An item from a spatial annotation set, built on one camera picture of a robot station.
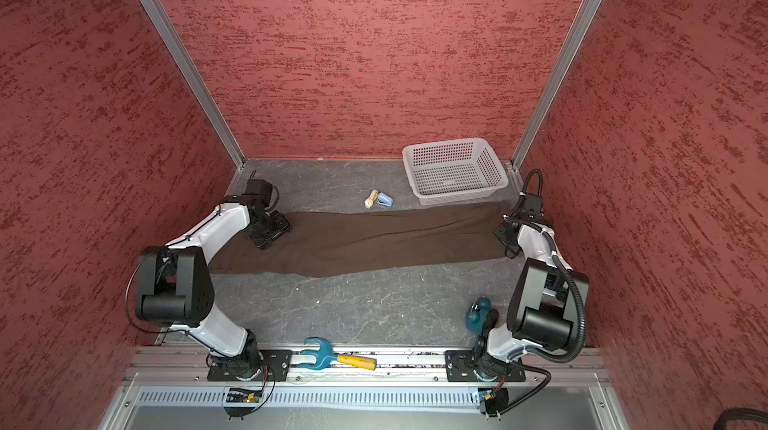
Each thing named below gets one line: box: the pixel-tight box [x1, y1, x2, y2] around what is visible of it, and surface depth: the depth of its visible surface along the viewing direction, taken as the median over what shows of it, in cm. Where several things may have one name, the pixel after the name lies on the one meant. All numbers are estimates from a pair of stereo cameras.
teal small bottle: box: [465, 295, 491, 335], surface depth 77 cm
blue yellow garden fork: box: [295, 337, 377, 371], surface depth 76 cm
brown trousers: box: [208, 204, 514, 278], surface depth 98 cm
